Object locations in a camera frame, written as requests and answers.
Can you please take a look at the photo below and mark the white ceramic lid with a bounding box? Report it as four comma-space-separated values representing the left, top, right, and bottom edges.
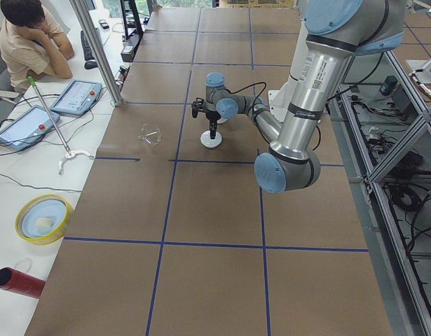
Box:
200, 130, 222, 148

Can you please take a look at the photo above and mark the black computer mouse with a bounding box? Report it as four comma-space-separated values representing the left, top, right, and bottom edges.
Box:
84, 59, 98, 70

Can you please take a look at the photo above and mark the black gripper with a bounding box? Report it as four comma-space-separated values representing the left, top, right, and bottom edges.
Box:
191, 97, 221, 140

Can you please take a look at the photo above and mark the teach pendant tablet near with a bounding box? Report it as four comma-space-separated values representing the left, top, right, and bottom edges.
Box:
0, 105, 53, 151

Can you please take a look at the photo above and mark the seated person beige shirt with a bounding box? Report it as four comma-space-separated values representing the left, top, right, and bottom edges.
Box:
0, 1, 74, 92

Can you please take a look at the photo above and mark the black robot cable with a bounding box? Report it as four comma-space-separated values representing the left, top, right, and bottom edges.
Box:
231, 81, 268, 106

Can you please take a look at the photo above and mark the aluminium frame post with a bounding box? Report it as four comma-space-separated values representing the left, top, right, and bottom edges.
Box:
69, 0, 123, 106

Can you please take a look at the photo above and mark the red cylinder tube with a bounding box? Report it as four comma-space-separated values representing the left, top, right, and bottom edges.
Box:
0, 267, 46, 299

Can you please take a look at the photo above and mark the yellow rimmed bowl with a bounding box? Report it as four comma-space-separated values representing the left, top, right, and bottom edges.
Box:
15, 194, 74, 246

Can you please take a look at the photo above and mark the aluminium frame rack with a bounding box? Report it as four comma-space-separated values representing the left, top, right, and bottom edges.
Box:
327, 52, 431, 335

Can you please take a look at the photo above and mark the brown paper table cover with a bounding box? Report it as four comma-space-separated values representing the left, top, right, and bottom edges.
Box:
27, 8, 392, 335

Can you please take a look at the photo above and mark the teach pendant tablet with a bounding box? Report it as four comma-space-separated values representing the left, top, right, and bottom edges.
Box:
0, 105, 53, 151
50, 80, 102, 117

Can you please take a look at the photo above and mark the teach pendant tablet far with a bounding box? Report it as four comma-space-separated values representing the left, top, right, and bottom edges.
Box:
50, 80, 102, 117

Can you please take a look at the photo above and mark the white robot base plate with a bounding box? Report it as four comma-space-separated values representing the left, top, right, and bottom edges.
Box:
268, 89, 294, 123

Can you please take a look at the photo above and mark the black keyboard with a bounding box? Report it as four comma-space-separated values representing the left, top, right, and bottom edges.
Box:
80, 31, 94, 62

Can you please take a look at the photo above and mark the reach grabber stick tool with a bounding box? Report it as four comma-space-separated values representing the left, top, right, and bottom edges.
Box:
27, 76, 95, 176

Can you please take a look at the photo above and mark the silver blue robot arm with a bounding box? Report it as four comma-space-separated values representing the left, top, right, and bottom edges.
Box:
191, 1, 406, 193

